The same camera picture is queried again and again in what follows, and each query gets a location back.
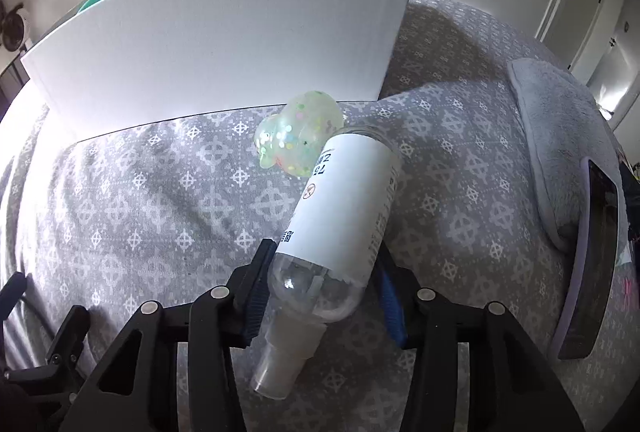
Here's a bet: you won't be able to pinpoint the smartphone with purple case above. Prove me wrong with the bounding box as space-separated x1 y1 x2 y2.
548 157 620 363

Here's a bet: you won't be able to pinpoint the grey fleece cloth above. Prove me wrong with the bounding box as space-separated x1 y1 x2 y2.
506 58 627 252

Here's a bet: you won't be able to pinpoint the teal lid in box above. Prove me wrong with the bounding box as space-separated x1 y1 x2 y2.
77 0 102 13

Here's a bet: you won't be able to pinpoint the clear confetti squishy ball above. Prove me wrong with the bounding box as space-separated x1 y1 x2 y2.
254 91 344 178

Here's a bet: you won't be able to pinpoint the grey patterned bedspread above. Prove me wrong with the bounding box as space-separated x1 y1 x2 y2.
0 0 640 432

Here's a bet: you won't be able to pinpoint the small round black fan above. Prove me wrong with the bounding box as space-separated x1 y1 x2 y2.
1 2 30 52

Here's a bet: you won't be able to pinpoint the white wardrobe doors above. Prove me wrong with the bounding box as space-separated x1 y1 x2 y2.
536 0 639 129

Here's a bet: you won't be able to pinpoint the white cardboard box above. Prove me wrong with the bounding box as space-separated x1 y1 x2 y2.
23 0 408 139

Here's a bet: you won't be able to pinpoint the clear spray bottle white label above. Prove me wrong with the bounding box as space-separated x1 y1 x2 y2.
252 126 401 400

